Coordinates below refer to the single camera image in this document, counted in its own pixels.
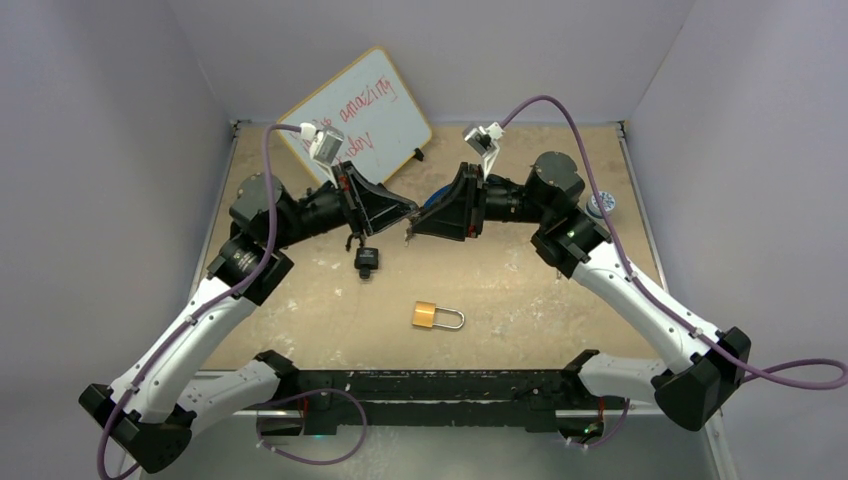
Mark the black padlock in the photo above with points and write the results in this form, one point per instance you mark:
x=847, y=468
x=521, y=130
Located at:
x=366, y=259

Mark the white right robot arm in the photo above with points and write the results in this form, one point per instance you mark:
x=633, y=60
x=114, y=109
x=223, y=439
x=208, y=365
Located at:
x=695, y=372

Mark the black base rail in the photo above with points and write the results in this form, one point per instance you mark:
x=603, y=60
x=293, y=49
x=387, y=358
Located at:
x=537, y=401

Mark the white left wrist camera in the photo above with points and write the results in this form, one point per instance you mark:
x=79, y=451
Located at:
x=324, y=145

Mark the brass padlock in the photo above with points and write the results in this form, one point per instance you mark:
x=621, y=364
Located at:
x=426, y=315

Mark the white dry-erase board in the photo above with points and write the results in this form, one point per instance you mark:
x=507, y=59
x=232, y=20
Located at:
x=381, y=123

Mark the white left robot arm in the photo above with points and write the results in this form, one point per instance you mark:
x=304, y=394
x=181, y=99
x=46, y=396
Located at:
x=156, y=407

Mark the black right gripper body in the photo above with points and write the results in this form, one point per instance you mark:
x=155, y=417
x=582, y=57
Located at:
x=473, y=205

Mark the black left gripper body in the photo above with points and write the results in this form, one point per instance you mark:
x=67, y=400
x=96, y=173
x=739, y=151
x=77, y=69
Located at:
x=358, y=210

